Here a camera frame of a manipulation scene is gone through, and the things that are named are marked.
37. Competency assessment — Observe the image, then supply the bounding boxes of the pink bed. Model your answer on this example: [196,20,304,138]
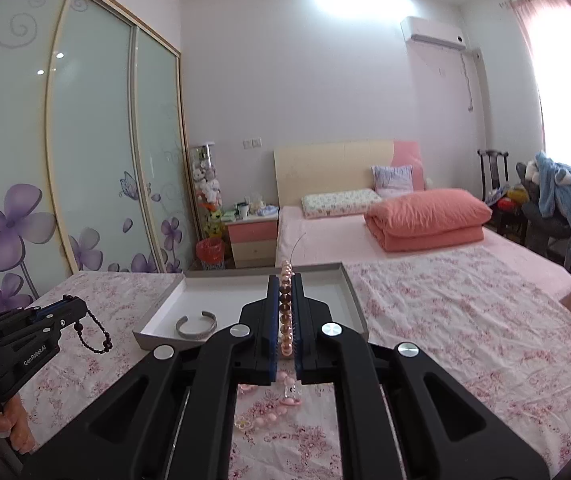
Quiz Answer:
[275,204,571,311]

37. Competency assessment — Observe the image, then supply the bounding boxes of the red trash bin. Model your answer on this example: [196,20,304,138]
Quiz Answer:
[195,237,227,267]

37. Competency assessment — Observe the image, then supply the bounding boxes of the pink pearl bead string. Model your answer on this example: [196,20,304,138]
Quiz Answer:
[276,232,307,363]

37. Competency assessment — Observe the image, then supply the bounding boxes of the beige and pink headboard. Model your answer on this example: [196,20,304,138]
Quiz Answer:
[273,140,424,207]

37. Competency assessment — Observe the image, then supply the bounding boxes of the grey office chair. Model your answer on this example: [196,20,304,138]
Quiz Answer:
[515,162,571,262]

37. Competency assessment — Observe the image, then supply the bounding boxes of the dark wooden chair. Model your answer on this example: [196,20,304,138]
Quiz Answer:
[477,148,527,239]

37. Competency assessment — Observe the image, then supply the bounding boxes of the person's left hand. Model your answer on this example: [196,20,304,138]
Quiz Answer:
[0,393,37,453]

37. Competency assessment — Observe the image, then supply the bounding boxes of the pink curtain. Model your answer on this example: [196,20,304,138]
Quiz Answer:
[509,0,571,241]

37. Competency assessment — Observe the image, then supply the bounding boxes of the silver cuff bangle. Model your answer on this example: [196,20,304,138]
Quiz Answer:
[176,312,218,342]

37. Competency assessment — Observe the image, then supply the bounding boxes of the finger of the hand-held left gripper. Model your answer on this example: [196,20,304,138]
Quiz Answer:
[40,299,90,335]
[26,296,74,318]

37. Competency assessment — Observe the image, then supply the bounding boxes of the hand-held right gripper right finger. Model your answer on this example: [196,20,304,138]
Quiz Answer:
[292,273,552,480]

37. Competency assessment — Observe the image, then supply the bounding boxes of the yellow and red toys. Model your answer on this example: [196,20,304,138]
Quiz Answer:
[489,184,529,212]

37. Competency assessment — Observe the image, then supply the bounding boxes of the white air conditioner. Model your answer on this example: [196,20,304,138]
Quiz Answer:
[400,15,467,51]

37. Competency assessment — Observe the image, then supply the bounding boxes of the white air conditioner pipe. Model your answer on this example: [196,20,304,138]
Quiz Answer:
[459,49,484,112]

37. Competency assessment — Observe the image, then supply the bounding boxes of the sliding wardrobe with purple flowers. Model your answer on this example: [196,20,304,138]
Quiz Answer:
[0,0,202,321]

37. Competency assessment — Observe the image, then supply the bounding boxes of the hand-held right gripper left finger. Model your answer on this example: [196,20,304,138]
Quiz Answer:
[20,274,281,480]

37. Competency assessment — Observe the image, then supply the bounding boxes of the blue plush garment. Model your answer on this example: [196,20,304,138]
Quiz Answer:
[534,151,571,272]

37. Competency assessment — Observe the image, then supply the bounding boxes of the plush toy display tower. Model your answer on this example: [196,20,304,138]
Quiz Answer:
[188,142,224,241]

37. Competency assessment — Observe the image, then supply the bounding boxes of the white shallow tray box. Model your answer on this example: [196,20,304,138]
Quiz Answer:
[132,262,369,357]

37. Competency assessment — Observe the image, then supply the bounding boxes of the pink and beige nightstand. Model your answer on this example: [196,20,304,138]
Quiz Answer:
[225,212,281,269]

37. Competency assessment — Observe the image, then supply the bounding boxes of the folded pink quilt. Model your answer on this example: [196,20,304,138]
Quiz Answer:
[363,188,494,254]

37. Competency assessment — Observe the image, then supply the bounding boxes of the pink translucent bead bracelet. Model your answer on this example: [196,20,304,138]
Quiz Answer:
[234,405,292,434]

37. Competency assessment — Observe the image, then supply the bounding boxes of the dark bead bracelet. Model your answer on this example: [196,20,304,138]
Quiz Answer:
[74,307,115,356]

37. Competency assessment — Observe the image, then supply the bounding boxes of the floral bed sheet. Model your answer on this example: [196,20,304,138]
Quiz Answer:
[16,247,571,480]

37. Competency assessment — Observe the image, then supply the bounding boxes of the purple cushion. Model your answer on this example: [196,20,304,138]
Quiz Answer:
[371,164,415,199]

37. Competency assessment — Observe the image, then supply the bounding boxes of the clear charm pink bracelet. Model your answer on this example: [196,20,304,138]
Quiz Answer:
[278,372,303,407]

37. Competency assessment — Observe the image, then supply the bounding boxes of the floral pillow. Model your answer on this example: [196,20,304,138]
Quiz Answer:
[301,188,383,220]

